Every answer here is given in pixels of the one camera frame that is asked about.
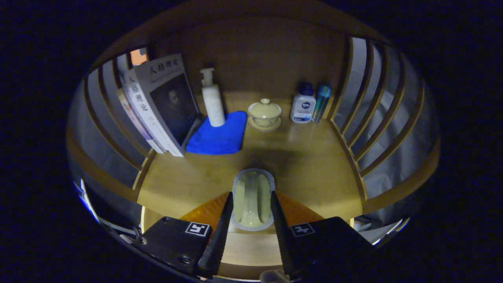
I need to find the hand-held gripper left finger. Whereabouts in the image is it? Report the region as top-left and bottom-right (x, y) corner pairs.
(132, 191), (234, 277)

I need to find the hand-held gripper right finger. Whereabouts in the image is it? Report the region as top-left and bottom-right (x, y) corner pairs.
(270, 191), (374, 276)

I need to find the pale green grey sponge brush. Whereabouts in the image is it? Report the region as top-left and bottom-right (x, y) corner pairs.
(232, 168), (275, 232)

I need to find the wooden countertop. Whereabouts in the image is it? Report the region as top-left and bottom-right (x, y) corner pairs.
(138, 112), (364, 233)

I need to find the wooden cabinet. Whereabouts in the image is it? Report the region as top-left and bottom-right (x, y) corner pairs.
(66, 0), (441, 280)

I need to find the blue cloth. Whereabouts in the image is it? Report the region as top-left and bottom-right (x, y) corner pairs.
(185, 110), (247, 155)

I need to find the beige lidded tea bowl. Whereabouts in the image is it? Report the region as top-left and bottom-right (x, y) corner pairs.
(247, 98), (282, 132)

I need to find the white lotion bottle blue cap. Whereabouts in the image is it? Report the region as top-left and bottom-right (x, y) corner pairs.
(290, 82), (317, 124)

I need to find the white pump bottle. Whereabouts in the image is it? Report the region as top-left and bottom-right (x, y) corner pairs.
(200, 68), (226, 127)

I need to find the teal bottle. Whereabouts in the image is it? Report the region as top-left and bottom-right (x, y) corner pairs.
(311, 84), (332, 123)

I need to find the purple book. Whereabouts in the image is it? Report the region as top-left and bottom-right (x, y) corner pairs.
(117, 88), (158, 154)

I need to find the thick white book dark cover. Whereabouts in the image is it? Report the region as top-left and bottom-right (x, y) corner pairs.
(136, 54), (202, 157)

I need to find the thin white book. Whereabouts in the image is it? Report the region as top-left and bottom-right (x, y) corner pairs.
(124, 69), (169, 154)

